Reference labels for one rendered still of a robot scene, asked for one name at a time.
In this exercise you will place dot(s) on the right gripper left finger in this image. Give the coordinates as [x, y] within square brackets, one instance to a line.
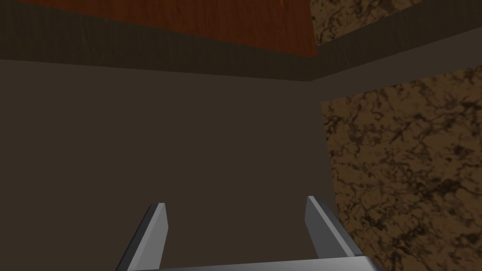
[148, 241]

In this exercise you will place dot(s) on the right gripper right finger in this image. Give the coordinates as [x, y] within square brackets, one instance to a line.
[325, 233]

